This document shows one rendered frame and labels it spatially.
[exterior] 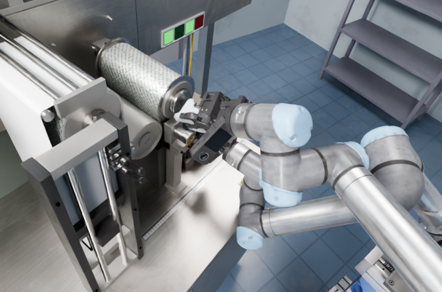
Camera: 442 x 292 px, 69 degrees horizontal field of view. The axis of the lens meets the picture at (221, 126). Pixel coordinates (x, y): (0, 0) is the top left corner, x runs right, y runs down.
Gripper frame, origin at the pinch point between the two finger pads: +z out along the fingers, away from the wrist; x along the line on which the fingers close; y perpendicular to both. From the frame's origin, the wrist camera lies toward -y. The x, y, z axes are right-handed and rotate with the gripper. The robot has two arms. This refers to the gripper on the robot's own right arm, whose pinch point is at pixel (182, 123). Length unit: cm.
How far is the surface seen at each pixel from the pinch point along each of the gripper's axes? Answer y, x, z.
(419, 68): -53, -212, -56
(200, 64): -36, -71, 49
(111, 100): 27.5, 26.2, -1.9
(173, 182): -14.4, 11.3, -7.0
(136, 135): 13.1, 21.3, -2.9
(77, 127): 25.4, 35.0, -1.9
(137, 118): 14.4, 17.8, 0.6
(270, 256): -109, -37, -41
